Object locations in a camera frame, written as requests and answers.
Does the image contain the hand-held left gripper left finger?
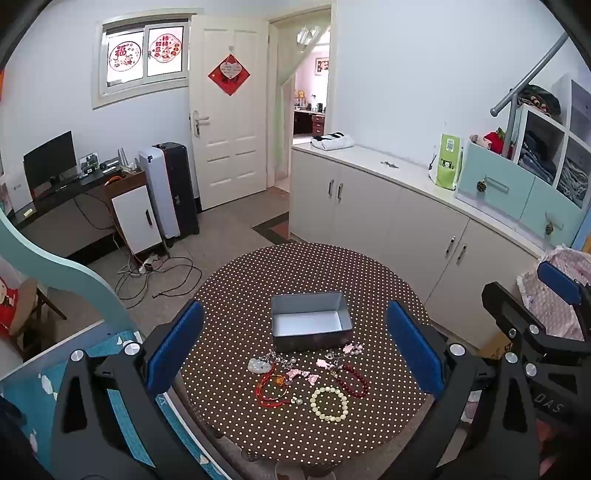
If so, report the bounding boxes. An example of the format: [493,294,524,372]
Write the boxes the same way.
[50,300,232,480]

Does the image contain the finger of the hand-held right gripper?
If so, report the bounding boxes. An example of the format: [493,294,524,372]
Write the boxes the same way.
[481,281,555,365]
[537,261,591,333]

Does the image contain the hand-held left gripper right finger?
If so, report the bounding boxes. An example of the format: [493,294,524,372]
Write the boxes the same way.
[385,300,541,480]

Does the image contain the dark red bead bracelet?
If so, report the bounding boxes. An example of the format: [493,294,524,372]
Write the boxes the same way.
[333,362,370,398]

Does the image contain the pink charm keychain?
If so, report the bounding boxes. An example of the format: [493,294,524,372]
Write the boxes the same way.
[318,342,365,370]

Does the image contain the silver chain bracelet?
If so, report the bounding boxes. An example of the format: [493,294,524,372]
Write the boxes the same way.
[263,350,302,368]

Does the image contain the cream bead bracelet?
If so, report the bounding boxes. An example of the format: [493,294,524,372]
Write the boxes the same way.
[309,385,349,422]

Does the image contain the red string bracelet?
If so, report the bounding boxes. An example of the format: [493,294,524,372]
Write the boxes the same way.
[255,364,297,409]

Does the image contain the grey metal tin box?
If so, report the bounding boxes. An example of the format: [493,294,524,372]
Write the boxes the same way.
[270,291,354,354]

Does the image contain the pink bow charm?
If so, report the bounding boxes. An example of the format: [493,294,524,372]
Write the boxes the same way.
[283,366,320,387]

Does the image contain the pink patterned cloth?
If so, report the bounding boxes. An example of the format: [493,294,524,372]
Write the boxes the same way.
[517,244,591,342]

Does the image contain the cardboard box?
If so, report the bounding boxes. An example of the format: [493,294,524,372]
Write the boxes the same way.
[480,332,522,361]

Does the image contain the folded grey clothes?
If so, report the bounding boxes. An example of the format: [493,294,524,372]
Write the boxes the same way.
[556,159,591,208]

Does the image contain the teal drawer unit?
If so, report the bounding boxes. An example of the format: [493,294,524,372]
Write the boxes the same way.
[455,138,583,241]

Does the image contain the brown polka dot tablecloth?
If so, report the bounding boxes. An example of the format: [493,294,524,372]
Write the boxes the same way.
[178,242,444,464]

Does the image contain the folded blue clothes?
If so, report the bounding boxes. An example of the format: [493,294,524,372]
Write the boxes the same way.
[517,131,557,183]

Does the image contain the small white cabinet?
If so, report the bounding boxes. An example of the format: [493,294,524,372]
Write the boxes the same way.
[111,185,163,256]

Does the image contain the white cubby shelf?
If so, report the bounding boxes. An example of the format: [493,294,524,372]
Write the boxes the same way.
[508,74,591,210]

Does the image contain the long white sideboard cabinet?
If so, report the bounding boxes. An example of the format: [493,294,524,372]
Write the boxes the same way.
[288,141,555,333]

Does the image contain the green paper bag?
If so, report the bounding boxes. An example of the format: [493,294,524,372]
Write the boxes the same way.
[428,134,463,190]

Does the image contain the wooden stool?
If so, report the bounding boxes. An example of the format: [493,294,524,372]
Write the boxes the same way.
[9,277,68,361]

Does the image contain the red plush toy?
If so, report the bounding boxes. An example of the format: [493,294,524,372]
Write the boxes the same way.
[471,128,515,155]

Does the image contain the white air cooler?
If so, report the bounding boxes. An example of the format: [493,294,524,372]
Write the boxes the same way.
[139,145,181,240]

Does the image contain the blue patterned mat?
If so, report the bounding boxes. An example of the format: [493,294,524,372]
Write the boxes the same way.
[0,330,232,480]

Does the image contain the black desk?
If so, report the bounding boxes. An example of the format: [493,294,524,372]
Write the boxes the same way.
[9,168,148,259]

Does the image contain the red cartoon pillow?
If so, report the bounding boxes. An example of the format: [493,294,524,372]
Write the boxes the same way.
[0,277,21,335]

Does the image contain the dark bundled clothes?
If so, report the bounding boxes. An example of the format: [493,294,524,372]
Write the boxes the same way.
[517,85,561,116]

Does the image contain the grey metal railing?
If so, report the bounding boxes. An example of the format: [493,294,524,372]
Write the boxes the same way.
[490,32,568,160]

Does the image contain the white panel door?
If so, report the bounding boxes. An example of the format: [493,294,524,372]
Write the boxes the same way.
[188,14,269,210]

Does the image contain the black computer monitor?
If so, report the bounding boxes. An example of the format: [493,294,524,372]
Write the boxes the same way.
[23,130,78,190]

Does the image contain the folded white black cloth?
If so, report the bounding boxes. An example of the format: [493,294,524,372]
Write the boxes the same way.
[310,131,355,151]

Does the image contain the dark wooden cabinet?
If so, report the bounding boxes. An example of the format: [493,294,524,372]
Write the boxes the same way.
[293,110,326,136]

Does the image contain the white framed window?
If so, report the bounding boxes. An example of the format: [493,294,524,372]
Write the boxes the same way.
[92,9,204,109]

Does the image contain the red diamond door decoration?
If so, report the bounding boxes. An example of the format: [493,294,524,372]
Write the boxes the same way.
[208,54,251,96]

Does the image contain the round red window sticker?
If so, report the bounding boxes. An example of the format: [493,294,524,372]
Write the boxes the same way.
[108,41,141,71]
[148,32,182,63]

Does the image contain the black floor cables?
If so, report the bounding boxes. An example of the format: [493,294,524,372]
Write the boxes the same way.
[113,256,204,308]

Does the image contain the light teal curved bed frame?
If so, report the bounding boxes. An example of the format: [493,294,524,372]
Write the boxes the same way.
[0,210,139,384]

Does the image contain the silver door handle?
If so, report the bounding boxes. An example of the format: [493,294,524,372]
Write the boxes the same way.
[188,110,211,138]

